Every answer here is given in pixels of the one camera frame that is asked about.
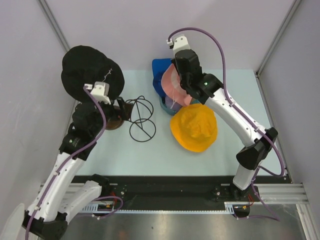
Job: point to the yellow bucket hat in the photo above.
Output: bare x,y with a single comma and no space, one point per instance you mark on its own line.
194,127

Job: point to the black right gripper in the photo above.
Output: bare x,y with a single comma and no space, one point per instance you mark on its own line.
174,62

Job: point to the pink bucket hat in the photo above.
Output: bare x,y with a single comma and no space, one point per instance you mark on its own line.
170,83

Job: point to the brown round stand base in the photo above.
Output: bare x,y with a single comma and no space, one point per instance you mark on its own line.
115,125

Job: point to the purple bucket hat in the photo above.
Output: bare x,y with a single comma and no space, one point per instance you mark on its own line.
171,106

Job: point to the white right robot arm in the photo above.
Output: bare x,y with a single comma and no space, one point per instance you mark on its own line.
210,91

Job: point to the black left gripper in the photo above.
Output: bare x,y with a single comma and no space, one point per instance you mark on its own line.
125,109

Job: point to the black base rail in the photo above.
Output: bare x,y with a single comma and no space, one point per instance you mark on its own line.
173,194

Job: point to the teal plastic basket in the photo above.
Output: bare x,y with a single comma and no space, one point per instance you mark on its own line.
161,102

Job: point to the black bucket hat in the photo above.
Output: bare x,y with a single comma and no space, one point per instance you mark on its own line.
86,65

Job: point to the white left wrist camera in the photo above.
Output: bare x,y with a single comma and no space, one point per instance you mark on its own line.
99,90

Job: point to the blue cap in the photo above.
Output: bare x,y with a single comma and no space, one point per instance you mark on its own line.
159,66

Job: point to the black wire hat stand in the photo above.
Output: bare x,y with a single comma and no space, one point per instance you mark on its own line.
142,120

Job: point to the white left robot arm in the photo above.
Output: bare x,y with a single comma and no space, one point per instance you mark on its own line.
49,215

